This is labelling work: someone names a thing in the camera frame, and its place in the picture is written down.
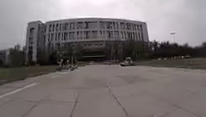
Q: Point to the grass strip with kerb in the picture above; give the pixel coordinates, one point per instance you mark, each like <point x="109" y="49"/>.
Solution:
<point x="15" y="73"/>

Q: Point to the street lamp pole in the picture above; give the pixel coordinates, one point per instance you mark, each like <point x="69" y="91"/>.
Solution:
<point x="173" y="38"/>

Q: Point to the large grey curved building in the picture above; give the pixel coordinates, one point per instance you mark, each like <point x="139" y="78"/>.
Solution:
<point x="90" y="35"/>

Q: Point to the row of dark trees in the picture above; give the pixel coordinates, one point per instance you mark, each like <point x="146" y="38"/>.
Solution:
<point x="177" y="50"/>

